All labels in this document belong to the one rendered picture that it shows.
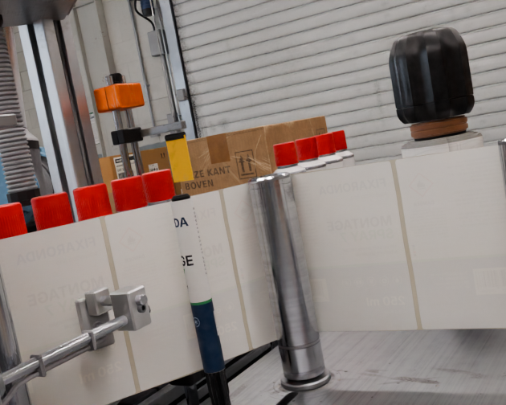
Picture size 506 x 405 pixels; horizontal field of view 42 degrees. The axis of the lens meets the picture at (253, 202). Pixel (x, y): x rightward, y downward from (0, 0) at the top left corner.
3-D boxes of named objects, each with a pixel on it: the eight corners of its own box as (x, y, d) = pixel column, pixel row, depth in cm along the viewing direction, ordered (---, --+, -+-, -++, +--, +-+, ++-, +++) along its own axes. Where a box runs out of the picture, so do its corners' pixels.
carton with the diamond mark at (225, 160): (287, 255, 136) (263, 125, 133) (194, 260, 148) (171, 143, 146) (344, 224, 161) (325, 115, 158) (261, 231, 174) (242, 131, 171)
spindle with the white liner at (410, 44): (500, 317, 66) (455, 18, 63) (414, 318, 71) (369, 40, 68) (516, 291, 73) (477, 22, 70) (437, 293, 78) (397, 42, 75)
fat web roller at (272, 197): (317, 393, 56) (278, 176, 54) (271, 390, 58) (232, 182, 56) (339, 371, 59) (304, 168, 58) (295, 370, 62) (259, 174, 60)
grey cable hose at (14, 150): (23, 206, 68) (-22, 2, 66) (2, 210, 70) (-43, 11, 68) (50, 200, 71) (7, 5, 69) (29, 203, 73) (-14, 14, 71)
